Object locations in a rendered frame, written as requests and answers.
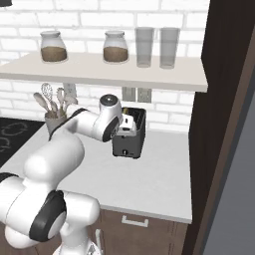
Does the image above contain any pale flat spatula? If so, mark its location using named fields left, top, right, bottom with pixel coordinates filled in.
left=64, top=95, right=80, bottom=114

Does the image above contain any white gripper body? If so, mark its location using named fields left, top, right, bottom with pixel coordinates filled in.
left=116, top=125, right=137, bottom=137

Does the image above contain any white drawer handle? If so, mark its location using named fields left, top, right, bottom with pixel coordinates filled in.
left=121, top=214, right=149, bottom=229

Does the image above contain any grey utensil pot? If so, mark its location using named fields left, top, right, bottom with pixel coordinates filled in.
left=44, top=112, right=70, bottom=137

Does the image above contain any tall dark brown cabinet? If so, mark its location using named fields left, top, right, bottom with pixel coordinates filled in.
left=181, top=0, right=255, bottom=255

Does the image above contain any metal whisk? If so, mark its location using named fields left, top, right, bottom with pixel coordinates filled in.
left=40, top=82, right=57, bottom=115

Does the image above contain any black hob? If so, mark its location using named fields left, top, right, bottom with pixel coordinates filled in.
left=0, top=117, right=46, bottom=169

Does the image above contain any glass jar with brown contents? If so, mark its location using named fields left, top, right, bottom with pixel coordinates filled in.
left=102, top=30, right=129, bottom=65
left=39, top=30, right=69, bottom=64

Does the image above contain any brown drawer front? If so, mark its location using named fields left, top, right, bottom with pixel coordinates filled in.
left=99, top=208, right=189, bottom=255

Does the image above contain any white cupboard handle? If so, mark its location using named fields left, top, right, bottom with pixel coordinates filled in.
left=95, top=228, right=105, bottom=255

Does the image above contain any grey wall outlet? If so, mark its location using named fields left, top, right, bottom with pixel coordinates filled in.
left=121, top=87, right=137, bottom=103
left=136, top=87, right=153, bottom=104

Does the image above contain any pale wall shelf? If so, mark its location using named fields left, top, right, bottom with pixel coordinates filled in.
left=0, top=51, right=209, bottom=94

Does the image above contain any dark grey toaster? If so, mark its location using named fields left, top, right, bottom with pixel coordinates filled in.
left=112, top=107, right=147, bottom=159

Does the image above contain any pale slotted spatula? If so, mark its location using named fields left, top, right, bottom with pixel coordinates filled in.
left=55, top=87, right=67, bottom=118

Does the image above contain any pale wooden spoon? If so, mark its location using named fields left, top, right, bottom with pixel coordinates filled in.
left=32, top=92, right=52, bottom=115

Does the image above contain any clear drinking glass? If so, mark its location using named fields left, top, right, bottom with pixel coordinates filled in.
left=159, top=27, right=180, bottom=70
left=134, top=27, right=155, bottom=69

